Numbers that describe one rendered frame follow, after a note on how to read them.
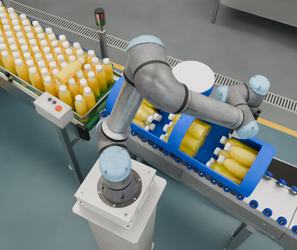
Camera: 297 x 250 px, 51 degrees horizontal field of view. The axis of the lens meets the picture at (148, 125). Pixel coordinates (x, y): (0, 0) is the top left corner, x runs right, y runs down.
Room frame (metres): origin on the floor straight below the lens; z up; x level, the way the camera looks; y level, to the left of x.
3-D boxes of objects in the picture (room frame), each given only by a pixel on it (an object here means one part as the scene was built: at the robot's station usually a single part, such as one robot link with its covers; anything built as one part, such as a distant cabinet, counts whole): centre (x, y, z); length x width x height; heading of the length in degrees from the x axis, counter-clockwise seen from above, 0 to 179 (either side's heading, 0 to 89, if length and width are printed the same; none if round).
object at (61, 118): (1.06, 0.54, 1.05); 0.20 x 0.10 x 0.10; 57
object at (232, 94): (0.75, -0.31, 1.59); 0.11 x 0.11 x 0.08; 13
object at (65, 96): (1.19, 0.51, 0.99); 0.07 x 0.07 x 0.19
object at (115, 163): (0.54, 0.12, 1.41); 0.13 x 0.12 x 0.14; 13
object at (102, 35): (1.71, 0.34, 0.55); 0.04 x 0.04 x 1.10; 57
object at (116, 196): (0.53, 0.11, 1.30); 0.15 x 0.15 x 0.10
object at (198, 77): (1.39, -0.27, 1.03); 0.28 x 0.28 x 0.01
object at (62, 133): (1.06, 0.54, 0.50); 0.04 x 0.04 x 1.00; 57
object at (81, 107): (1.12, 0.40, 0.99); 0.07 x 0.07 x 0.19
